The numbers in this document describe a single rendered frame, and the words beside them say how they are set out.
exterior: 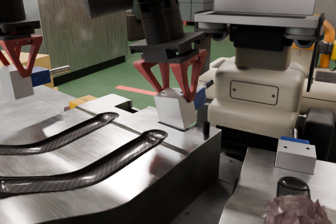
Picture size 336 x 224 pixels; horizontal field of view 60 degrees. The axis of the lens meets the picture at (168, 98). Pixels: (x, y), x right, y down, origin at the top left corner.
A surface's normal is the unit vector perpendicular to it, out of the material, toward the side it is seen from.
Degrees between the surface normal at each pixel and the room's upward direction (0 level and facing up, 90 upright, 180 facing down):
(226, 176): 0
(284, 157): 90
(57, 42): 90
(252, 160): 0
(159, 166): 3
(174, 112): 99
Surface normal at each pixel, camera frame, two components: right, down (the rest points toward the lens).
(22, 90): 0.77, 0.22
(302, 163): -0.37, 0.33
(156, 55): -0.62, 0.41
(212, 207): 0.00, -0.93
